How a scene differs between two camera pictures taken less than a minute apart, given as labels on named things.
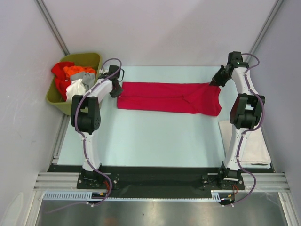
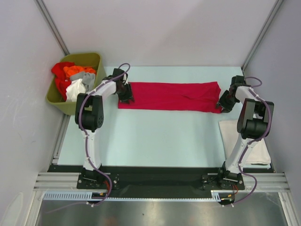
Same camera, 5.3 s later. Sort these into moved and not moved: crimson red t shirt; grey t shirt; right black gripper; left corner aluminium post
Moved: right black gripper
Not moved: grey t shirt; left corner aluminium post; crimson red t shirt
